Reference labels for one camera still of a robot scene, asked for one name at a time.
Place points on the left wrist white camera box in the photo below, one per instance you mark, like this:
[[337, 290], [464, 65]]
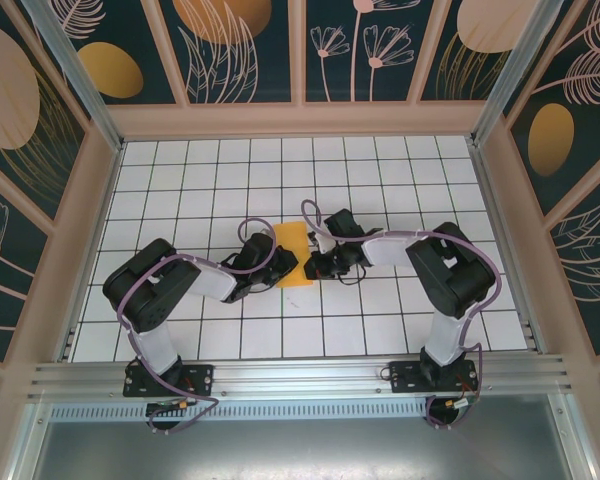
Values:
[[265, 231]]

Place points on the aluminium mounting rail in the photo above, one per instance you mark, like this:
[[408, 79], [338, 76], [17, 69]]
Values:
[[300, 375]]

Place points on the dark panel with beige circle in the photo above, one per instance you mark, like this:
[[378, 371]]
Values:
[[460, 75]]

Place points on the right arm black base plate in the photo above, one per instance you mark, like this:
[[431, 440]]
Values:
[[405, 377]]

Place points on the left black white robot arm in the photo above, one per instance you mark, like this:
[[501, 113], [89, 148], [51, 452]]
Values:
[[150, 285]]

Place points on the grey metal sheet panel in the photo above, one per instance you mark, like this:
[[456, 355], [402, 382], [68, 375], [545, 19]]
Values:
[[300, 450]]

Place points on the dark panel with gold fern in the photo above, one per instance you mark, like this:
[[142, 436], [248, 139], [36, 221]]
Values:
[[10, 100]]

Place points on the dark panel with fern and oval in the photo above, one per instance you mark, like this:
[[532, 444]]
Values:
[[580, 150]]

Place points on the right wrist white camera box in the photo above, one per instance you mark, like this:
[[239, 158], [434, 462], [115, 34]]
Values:
[[324, 242]]

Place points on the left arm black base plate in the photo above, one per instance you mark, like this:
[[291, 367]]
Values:
[[200, 380]]

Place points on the dark panel with flower drawings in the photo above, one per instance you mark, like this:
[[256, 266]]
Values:
[[380, 30]]

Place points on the yellow cloth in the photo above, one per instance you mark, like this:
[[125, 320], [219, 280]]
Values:
[[290, 235]]

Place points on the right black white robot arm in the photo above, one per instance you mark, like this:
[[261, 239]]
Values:
[[450, 280]]

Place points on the dark panel with leaf drawings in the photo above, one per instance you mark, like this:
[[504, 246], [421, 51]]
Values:
[[220, 75]]

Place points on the aluminium corner post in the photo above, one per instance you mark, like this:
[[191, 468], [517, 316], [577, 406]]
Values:
[[82, 80], [515, 75]]

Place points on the dark panel with orange oval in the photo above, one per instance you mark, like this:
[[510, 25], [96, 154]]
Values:
[[110, 70]]

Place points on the aluminium side rail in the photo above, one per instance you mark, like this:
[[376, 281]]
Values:
[[493, 200]]

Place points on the dark panel with pink leaves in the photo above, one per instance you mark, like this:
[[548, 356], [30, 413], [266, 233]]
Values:
[[590, 270]]

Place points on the dark panel with single flower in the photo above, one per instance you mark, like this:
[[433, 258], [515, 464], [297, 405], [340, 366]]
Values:
[[5, 280]]

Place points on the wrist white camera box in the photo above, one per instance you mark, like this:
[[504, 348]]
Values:
[[265, 231], [324, 242]]

